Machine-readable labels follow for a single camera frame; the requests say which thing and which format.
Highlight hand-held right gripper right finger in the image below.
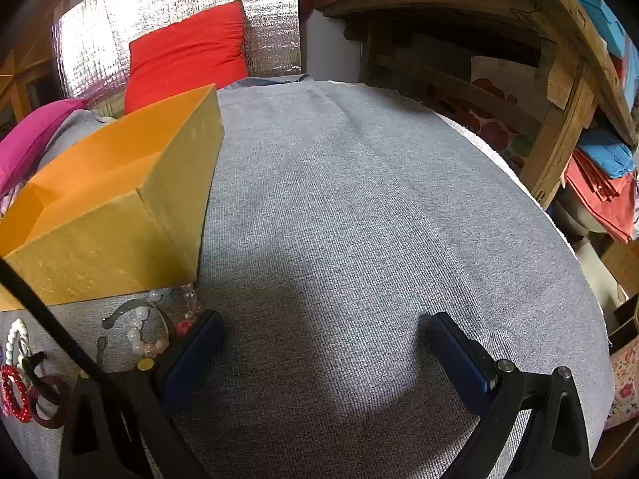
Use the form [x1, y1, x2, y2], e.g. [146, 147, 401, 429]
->
[427, 312, 592, 479]

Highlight blue cloth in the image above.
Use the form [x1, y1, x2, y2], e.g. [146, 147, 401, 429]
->
[579, 127, 637, 178]

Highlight red cloth stack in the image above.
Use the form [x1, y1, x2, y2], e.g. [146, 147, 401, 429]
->
[564, 152, 639, 243]

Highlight dark brown bangle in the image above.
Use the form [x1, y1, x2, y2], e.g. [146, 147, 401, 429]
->
[27, 374, 71, 430]

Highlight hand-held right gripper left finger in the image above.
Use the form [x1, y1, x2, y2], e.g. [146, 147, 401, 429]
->
[59, 309, 224, 479]

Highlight red bead bracelet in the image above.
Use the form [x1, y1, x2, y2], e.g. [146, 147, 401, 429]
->
[0, 364, 33, 422]

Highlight floral bag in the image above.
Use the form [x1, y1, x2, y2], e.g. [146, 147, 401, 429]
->
[604, 336, 639, 430]

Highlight pale pink bead bracelet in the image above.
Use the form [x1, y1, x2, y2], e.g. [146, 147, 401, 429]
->
[127, 287, 173, 360]

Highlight pink crystal bracelet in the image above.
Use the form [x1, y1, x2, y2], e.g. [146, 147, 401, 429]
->
[172, 283, 205, 337]

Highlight wooden cabinet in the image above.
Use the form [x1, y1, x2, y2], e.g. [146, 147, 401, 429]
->
[0, 0, 95, 125]

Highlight spotted paper poster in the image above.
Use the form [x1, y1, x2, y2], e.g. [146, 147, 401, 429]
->
[469, 55, 545, 170]

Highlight magenta cushion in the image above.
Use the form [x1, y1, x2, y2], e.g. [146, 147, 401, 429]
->
[0, 98, 91, 195]

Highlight grey blanket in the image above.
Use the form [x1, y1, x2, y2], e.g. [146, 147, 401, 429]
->
[0, 77, 615, 479]

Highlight brown cardboard box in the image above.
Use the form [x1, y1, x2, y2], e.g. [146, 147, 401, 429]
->
[599, 239, 639, 310]

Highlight black cable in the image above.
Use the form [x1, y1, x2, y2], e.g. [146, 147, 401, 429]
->
[0, 259, 210, 479]

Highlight blue flat box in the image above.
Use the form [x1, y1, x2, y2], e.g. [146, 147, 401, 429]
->
[544, 0, 627, 58]

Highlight orange cardboard box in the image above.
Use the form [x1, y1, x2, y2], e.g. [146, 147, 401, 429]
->
[0, 84, 224, 313]

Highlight white bead bracelet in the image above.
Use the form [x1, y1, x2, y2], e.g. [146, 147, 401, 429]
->
[6, 318, 31, 365]

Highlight red cushion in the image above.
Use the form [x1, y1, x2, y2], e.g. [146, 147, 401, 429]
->
[122, 0, 249, 115]

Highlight thin metal bangle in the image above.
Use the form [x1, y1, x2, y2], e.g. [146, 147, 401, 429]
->
[102, 298, 171, 335]

